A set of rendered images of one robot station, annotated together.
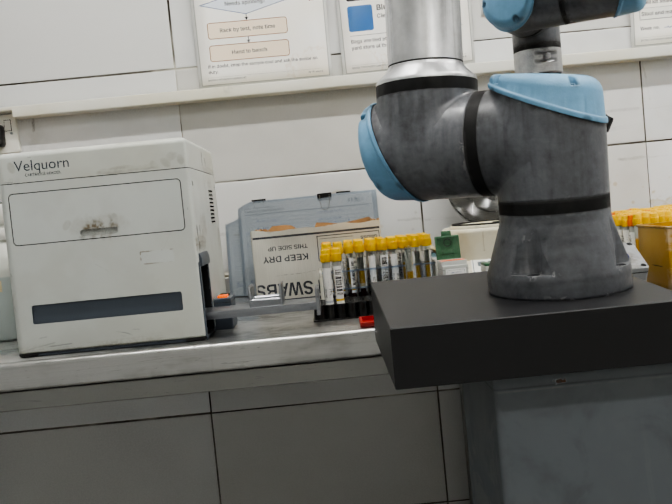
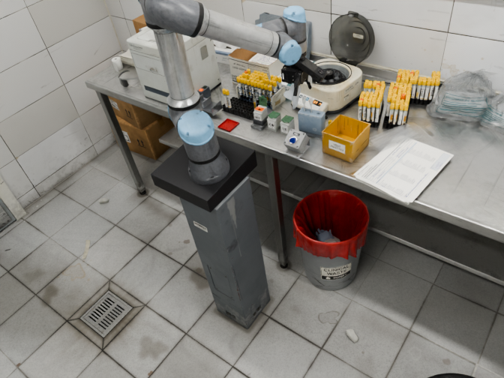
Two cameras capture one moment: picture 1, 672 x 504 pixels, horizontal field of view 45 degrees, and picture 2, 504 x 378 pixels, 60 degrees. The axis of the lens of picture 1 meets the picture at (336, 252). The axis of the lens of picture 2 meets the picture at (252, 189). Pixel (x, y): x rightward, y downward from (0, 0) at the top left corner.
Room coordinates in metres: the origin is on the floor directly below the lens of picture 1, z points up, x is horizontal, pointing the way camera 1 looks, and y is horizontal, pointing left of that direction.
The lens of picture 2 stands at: (0.09, -1.18, 1.97)
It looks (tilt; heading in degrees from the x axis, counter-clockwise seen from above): 44 degrees down; 44
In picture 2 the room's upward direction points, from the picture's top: 10 degrees counter-clockwise
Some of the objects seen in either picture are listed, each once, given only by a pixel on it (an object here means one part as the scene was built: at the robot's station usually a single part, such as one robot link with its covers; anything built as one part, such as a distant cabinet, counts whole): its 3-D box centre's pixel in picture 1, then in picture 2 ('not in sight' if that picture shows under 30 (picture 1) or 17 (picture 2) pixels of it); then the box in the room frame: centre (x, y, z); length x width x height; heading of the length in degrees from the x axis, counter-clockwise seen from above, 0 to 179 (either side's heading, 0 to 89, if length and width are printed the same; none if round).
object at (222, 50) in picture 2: not in sight; (220, 46); (1.66, 0.38, 0.94); 0.22 x 0.12 x 0.13; 95
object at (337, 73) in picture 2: not in sight; (328, 79); (1.57, -0.33, 0.97); 0.15 x 0.15 x 0.07
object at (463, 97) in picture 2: not in sight; (464, 89); (1.72, -0.85, 0.97); 0.26 x 0.17 x 0.19; 107
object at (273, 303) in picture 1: (252, 301); (199, 101); (1.22, 0.13, 0.92); 0.21 x 0.07 x 0.05; 91
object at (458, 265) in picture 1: (453, 279); (260, 115); (1.26, -0.18, 0.92); 0.05 x 0.04 x 0.06; 3
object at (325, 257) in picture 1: (363, 279); (241, 99); (1.30, -0.04, 0.93); 0.17 x 0.09 x 0.11; 91
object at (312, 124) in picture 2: not in sight; (311, 122); (1.31, -0.40, 0.92); 0.10 x 0.07 x 0.10; 97
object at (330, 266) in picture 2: not in sight; (329, 242); (1.30, -0.49, 0.22); 0.38 x 0.37 x 0.44; 91
